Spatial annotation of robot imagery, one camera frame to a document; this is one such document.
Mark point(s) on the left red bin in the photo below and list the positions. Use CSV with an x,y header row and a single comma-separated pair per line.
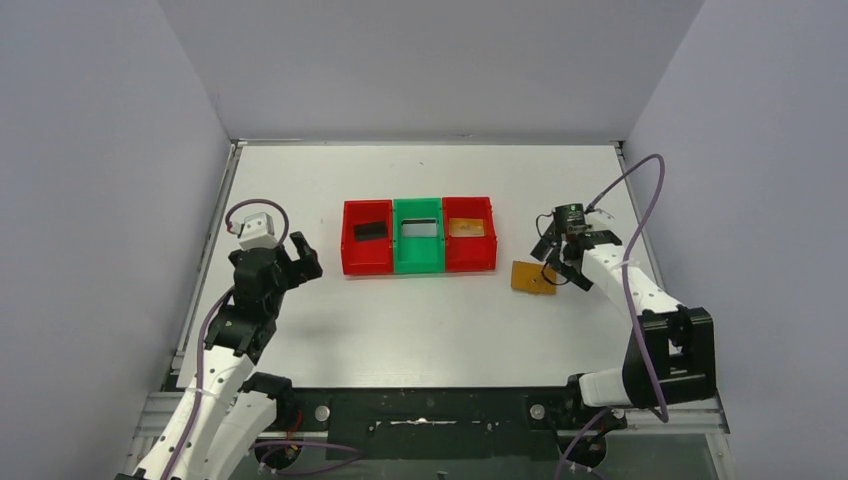
x,y
370,257

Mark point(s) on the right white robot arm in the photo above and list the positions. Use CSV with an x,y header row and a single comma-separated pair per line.
x,y
670,355

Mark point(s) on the silver card in green bin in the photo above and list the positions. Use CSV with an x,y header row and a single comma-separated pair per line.
x,y
419,228

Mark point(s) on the yellow leather card holder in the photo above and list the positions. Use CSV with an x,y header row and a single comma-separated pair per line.
x,y
533,278

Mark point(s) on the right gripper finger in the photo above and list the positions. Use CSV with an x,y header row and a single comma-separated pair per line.
x,y
571,271
545,247

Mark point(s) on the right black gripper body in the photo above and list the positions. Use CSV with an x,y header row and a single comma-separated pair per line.
x,y
566,245

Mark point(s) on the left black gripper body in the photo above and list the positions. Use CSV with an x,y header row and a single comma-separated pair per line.
x,y
291,265

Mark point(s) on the green middle bin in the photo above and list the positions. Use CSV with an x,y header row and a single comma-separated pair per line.
x,y
418,255

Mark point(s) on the right red bin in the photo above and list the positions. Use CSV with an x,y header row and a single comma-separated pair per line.
x,y
470,254

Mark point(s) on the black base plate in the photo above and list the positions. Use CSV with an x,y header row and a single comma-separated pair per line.
x,y
438,424

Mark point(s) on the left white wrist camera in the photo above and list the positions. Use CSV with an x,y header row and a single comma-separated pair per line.
x,y
257,231

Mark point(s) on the black card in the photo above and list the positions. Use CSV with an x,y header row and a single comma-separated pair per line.
x,y
370,231

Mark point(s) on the gold card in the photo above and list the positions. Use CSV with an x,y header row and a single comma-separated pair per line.
x,y
466,227

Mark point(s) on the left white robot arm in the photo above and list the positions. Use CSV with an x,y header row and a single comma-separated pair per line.
x,y
228,403

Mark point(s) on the red bin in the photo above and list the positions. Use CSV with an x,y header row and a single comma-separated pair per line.
x,y
470,254
370,257

